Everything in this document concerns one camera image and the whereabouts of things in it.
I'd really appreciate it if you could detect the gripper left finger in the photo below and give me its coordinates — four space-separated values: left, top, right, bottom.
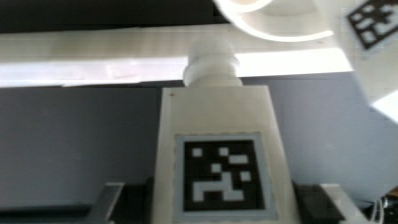
78 182 124 224

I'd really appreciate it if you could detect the white front barrier bar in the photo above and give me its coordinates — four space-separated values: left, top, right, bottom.
0 25 351 88

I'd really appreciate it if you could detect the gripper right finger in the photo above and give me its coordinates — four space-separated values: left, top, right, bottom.
293 184 371 224

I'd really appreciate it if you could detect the white round stool seat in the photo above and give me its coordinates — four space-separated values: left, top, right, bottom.
213 0 332 42

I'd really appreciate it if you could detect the white stool leg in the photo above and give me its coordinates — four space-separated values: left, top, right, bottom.
312 0 398 123
149 38 300 224

